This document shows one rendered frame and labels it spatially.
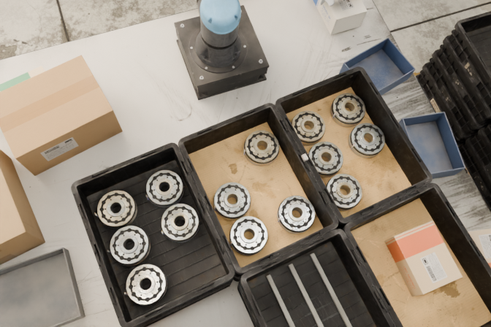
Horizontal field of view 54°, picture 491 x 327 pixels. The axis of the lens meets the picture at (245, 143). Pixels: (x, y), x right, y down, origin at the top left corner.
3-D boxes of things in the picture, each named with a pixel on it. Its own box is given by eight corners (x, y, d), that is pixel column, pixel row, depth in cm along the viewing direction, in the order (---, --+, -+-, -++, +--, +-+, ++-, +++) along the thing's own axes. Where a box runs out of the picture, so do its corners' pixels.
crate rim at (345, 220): (272, 104, 139) (272, 100, 137) (359, 68, 146) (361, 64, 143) (339, 227, 127) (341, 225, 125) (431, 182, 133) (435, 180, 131)
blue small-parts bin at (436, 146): (394, 126, 162) (402, 117, 155) (435, 120, 164) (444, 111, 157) (412, 182, 155) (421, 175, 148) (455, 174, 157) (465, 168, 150)
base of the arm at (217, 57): (192, 30, 159) (191, 12, 150) (237, 25, 161) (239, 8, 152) (198, 70, 154) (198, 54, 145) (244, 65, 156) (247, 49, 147)
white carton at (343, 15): (308, -8, 179) (313, -25, 170) (337, -15, 181) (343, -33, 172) (330, 35, 172) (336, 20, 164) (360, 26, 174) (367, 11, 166)
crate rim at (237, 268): (176, 143, 133) (175, 140, 131) (272, 104, 139) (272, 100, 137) (237, 277, 121) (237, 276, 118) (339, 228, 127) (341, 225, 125)
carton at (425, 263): (449, 279, 131) (462, 277, 124) (411, 296, 129) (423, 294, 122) (421, 225, 136) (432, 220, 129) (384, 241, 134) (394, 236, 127)
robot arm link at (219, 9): (203, 49, 145) (204, 24, 133) (196, 13, 150) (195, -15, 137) (242, 44, 147) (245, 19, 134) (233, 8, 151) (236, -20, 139)
